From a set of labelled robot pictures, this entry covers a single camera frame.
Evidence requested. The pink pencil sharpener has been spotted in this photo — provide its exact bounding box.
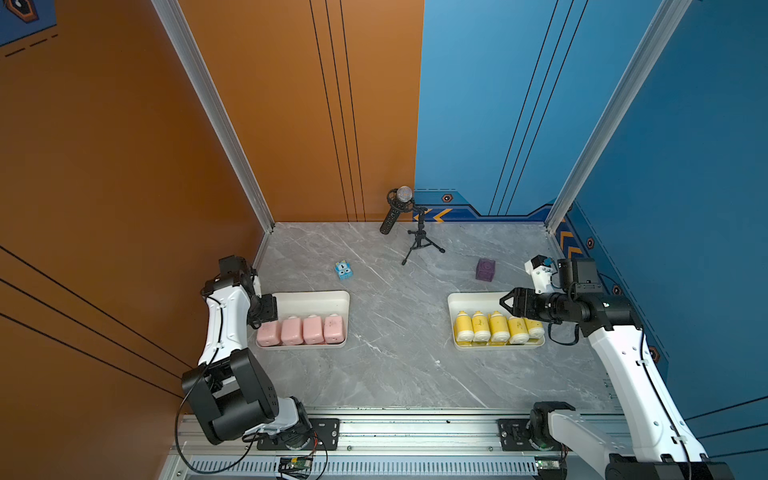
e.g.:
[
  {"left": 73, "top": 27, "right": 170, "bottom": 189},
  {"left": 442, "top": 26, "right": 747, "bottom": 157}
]
[
  {"left": 323, "top": 314, "right": 346, "bottom": 345},
  {"left": 302, "top": 315, "right": 325, "bottom": 345},
  {"left": 280, "top": 316, "right": 304, "bottom": 346},
  {"left": 256, "top": 321, "right": 281, "bottom": 347}
]

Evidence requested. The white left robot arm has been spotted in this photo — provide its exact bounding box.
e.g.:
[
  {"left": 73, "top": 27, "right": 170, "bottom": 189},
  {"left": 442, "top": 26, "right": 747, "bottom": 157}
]
[{"left": 181, "top": 255, "right": 314, "bottom": 450}]

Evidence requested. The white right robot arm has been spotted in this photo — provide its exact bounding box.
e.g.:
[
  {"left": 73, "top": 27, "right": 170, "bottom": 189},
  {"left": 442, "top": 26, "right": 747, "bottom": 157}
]
[{"left": 499, "top": 287, "right": 733, "bottom": 479}]

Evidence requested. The white right storage tray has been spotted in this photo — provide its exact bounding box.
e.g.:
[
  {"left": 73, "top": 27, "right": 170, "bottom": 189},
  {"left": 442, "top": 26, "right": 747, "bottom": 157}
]
[{"left": 447, "top": 292, "right": 545, "bottom": 351}]

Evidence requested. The white storage tray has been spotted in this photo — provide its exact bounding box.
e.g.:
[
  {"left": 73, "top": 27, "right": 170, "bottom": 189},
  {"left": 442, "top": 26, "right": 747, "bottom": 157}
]
[
  {"left": 252, "top": 291, "right": 351, "bottom": 350},
  {"left": 447, "top": 292, "right": 545, "bottom": 351}
]

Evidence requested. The white left storage tray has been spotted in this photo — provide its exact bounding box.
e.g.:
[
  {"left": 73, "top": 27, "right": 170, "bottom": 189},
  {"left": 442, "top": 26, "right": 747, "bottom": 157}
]
[{"left": 252, "top": 291, "right": 351, "bottom": 350}]

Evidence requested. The purple cube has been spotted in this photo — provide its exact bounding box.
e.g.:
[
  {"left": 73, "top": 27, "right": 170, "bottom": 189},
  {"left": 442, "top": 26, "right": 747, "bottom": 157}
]
[{"left": 475, "top": 258, "right": 496, "bottom": 282}]

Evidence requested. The blue owl toy block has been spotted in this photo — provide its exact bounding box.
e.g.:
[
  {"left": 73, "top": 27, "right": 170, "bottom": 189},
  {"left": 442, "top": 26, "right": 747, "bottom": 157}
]
[{"left": 335, "top": 260, "right": 353, "bottom": 280}]

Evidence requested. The black microphone tripod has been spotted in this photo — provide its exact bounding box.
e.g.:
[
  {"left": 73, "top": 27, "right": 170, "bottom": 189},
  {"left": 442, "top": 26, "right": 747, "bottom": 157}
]
[{"left": 401, "top": 205, "right": 446, "bottom": 266}]

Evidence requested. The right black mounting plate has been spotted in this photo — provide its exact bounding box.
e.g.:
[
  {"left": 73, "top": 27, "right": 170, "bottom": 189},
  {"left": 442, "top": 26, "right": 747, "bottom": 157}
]
[{"left": 496, "top": 418, "right": 571, "bottom": 452}]

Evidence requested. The black mounting plate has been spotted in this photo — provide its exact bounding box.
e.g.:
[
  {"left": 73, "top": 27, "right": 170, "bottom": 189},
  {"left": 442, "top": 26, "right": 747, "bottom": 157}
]
[
  {"left": 496, "top": 418, "right": 571, "bottom": 452},
  {"left": 255, "top": 417, "right": 341, "bottom": 452}
]

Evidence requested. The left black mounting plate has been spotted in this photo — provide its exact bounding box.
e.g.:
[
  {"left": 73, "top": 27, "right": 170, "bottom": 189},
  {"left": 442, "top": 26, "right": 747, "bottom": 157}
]
[{"left": 255, "top": 417, "right": 341, "bottom": 452}]

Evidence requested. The green circuit board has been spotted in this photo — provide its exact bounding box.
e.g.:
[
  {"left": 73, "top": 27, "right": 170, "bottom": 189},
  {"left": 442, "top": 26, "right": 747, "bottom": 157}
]
[{"left": 278, "top": 456, "right": 314, "bottom": 475}]

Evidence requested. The right small circuit board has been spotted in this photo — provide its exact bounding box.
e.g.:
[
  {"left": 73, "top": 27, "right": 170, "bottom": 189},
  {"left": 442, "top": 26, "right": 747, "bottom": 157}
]
[{"left": 534, "top": 458, "right": 568, "bottom": 480}]

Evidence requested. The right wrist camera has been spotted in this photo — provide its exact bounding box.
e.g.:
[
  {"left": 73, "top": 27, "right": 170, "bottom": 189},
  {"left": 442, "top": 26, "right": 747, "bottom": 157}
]
[{"left": 524, "top": 255, "right": 605, "bottom": 296}]

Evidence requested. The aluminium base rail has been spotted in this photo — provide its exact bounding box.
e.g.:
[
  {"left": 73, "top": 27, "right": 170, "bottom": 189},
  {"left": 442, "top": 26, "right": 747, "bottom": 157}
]
[{"left": 158, "top": 408, "right": 601, "bottom": 479}]

